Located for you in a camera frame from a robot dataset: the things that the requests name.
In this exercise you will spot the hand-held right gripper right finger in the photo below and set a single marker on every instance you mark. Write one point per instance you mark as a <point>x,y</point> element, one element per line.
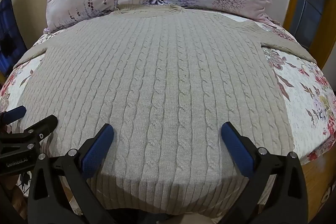
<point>237,150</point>

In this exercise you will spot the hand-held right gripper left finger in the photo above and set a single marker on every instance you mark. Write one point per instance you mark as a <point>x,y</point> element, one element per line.
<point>98,150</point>

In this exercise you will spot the wooden bed frame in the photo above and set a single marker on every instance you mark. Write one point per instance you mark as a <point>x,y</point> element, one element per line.
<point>315,176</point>

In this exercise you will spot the white floral quilt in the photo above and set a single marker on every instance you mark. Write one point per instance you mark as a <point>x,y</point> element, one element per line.
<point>302,87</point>

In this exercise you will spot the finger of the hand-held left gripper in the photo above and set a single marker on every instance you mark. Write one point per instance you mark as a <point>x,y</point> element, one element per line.
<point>44,124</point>
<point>14,113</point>

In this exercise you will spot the blue wall hanging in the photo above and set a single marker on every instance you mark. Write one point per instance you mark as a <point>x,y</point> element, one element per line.
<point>10,35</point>

